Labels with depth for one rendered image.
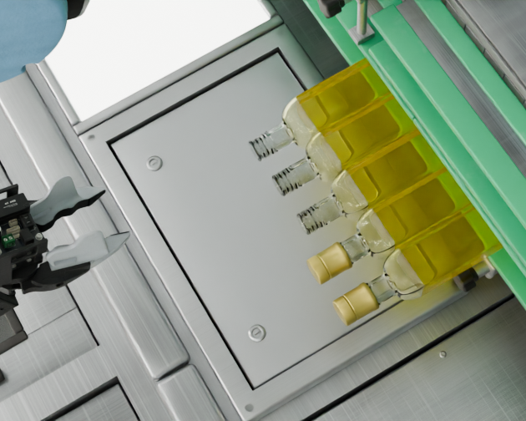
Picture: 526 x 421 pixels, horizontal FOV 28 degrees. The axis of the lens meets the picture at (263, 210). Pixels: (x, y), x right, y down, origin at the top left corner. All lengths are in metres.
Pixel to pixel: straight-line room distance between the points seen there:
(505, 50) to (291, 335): 0.45
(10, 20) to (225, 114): 0.90
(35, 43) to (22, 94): 0.93
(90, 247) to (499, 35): 0.51
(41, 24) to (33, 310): 0.89
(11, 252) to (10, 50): 0.42
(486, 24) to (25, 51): 0.70
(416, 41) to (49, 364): 0.64
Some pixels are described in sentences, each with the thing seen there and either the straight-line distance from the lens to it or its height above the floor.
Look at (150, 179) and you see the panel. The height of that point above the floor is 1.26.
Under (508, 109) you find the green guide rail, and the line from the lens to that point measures 1.19.
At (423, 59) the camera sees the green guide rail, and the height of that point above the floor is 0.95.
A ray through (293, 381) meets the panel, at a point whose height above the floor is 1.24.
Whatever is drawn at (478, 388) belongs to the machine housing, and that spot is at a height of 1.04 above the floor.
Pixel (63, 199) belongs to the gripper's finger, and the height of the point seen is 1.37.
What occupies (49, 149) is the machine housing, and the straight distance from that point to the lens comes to 1.50.
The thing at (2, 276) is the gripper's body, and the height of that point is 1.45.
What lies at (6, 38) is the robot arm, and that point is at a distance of 0.61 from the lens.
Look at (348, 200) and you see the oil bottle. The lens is 1.25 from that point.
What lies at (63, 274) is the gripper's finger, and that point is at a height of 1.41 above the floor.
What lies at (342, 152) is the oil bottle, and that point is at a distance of 1.27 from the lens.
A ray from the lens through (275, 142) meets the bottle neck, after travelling 1.30.
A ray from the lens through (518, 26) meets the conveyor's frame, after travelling 1.22.
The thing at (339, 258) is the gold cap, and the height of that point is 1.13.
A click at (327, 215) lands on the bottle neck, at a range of 1.26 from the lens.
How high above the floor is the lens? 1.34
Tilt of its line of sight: 8 degrees down
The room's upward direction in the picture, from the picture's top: 120 degrees counter-clockwise
